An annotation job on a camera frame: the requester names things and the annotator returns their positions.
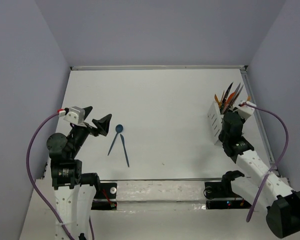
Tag blue plastic spoon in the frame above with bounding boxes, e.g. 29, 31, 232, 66
107, 124, 124, 156

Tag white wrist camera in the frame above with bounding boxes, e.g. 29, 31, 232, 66
57, 106, 86, 127
233, 100, 256, 123

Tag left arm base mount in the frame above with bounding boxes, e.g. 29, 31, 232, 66
91, 182, 118, 211

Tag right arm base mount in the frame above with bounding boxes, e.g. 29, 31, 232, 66
203, 170, 251, 210

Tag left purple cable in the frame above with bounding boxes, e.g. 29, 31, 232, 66
26, 112, 95, 240

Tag orange knife in holder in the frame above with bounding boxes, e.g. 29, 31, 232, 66
214, 94, 221, 107

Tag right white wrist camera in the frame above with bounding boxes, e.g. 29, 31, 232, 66
233, 100, 256, 123

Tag patterned-handle metal knife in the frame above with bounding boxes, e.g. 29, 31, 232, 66
220, 82, 233, 111

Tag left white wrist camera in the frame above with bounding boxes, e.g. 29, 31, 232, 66
57, 106, 86, 127

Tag pink-handle metal knife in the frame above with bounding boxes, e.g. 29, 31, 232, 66
231, 84, 243, 104

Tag orange-red plastic knife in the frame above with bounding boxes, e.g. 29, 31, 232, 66
225, 92, 237, 105

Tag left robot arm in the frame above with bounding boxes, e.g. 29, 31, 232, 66
46, 106, 112, 240

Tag teal plastic knife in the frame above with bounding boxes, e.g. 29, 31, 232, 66
120, 133, 130, 168

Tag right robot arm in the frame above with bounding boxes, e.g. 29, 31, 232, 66
218, 112, 300, 239

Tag white two-compartment utensil holder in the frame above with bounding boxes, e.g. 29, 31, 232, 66
207, 100, 224, 146

